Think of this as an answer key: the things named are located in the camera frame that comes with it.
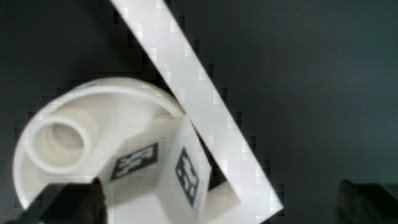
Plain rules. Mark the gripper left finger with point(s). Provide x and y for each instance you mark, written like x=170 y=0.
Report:
x=68 y=204

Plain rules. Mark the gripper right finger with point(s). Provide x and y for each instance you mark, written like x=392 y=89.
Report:
x=367 y=203

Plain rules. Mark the white stool leg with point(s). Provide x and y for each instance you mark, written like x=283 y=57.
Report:
x=157 y=178

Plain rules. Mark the white round stool seat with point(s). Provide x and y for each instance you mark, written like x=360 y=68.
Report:
x=95 y=116

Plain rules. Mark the white right barrier wall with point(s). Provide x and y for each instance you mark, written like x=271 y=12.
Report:
x=243 y=200

